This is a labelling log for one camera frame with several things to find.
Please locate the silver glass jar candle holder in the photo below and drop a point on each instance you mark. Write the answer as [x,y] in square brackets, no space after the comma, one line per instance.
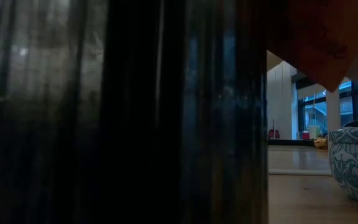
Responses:
[135,124]

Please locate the orange-red paper hang tag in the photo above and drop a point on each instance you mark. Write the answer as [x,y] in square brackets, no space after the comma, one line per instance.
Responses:
[315,40]

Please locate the blue patterned ceramic candle holder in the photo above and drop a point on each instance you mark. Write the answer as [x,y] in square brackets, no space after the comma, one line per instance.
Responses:
[353,161]

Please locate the red dustpan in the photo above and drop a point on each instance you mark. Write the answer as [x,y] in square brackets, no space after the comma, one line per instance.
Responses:
[273,133]

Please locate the red container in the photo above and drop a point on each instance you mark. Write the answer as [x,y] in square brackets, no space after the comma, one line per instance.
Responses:
[305,135]

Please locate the white perforated metal stand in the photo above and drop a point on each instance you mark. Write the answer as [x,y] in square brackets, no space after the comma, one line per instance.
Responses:
[333,112]

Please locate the black metal table frame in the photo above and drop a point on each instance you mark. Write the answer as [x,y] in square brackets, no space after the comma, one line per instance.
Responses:
[291,142]

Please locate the black window frame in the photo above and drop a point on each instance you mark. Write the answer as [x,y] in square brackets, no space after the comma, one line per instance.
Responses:
[356,105]

